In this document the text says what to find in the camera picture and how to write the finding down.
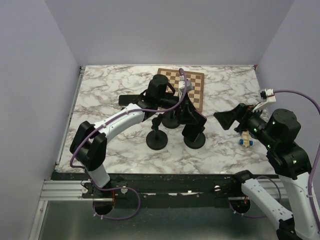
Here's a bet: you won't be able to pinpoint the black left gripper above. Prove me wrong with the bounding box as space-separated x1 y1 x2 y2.
156 91 199 125

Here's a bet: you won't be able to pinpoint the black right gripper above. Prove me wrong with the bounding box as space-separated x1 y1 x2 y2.
213 101 277 148

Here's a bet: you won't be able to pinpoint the red-edged phone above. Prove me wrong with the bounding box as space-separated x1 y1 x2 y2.
182 111 207 142

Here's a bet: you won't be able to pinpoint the black phone stand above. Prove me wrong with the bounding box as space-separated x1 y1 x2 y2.
161 111 180 129
146 114 168 151
183 132 206 150

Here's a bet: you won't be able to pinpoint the black smartphone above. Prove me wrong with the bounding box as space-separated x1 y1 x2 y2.
118 94 139 106

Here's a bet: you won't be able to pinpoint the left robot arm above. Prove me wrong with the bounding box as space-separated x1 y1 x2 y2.
69 69 199 198

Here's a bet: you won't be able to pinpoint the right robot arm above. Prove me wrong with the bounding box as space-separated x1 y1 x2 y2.
214 103 320 240

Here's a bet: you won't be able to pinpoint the wooden chessboard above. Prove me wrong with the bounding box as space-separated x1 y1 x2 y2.
157 68 205 113

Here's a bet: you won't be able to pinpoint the wooden toy car blue wheels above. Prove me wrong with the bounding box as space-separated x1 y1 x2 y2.
238 131 253 148

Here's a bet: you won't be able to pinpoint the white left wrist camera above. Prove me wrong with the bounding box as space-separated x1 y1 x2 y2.
178 75 194 99

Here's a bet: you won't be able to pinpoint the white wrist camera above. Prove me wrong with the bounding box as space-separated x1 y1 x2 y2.
252 88 276 112
178 75 194 99

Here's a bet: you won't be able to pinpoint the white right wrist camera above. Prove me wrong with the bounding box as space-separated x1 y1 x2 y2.
252 88 276 112

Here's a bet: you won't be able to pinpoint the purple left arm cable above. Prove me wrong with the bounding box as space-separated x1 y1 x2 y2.
69 67 141 221

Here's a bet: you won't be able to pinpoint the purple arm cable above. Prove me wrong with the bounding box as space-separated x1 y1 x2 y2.
69 67 141 221
228 89 320 219

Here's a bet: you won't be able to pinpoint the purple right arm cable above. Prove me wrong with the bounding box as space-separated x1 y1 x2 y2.
228 89 320 219

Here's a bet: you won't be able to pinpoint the aluminium frame rail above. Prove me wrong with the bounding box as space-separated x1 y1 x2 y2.
40 178 288 202

